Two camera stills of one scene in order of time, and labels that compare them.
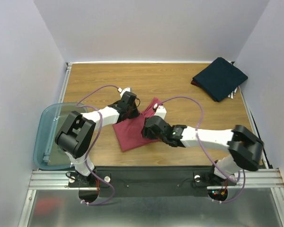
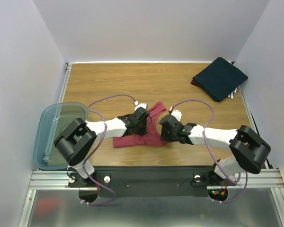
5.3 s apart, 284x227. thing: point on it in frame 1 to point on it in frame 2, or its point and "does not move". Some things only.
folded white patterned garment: [231, 95] does not move
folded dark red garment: [193, 83] does not move
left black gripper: [136, 114] to [143, 131]
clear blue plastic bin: [47, 155] does not move
